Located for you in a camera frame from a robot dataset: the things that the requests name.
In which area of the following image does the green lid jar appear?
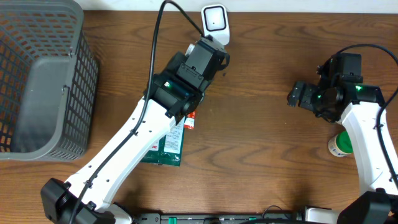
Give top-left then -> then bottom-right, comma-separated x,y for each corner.
328,131 -> 353,157

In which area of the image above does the red stick sachet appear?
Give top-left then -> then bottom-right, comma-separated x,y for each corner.
184,110 -> 197,129

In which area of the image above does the tall green white packet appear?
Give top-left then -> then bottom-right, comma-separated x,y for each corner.
141,119 -> 185,167

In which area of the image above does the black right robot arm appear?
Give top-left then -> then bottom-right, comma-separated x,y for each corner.
288,82 -> 397,223

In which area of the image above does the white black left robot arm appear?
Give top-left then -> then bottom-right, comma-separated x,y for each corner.
40,49 -> 217,223

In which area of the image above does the white barcode scanner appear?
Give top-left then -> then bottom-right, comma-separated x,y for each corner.
201,4 -> 230,46

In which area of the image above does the grey plastic mesh basket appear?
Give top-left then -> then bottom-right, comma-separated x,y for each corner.
1,0 -> 99,161

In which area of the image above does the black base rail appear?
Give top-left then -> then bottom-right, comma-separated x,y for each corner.
133,212 -> 305,224

